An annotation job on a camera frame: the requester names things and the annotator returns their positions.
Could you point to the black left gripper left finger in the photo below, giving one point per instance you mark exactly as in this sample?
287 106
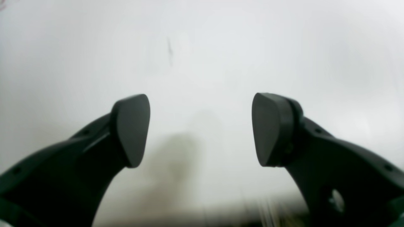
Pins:
63 185

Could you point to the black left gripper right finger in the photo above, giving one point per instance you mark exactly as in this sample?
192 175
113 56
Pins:
343 184

